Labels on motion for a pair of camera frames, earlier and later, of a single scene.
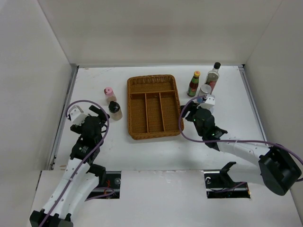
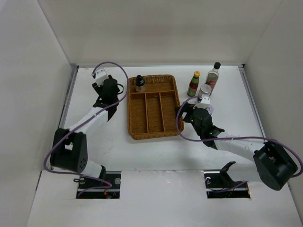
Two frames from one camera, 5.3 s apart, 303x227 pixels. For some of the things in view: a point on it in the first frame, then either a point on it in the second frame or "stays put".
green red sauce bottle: (193, 85) stays put
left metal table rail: (72, 79) stays put
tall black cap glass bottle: (212, 76) stays put
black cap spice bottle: (116, 112) → (139, 83)
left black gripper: (99, 112) → (99, 89)
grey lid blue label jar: (205, 90) stays put
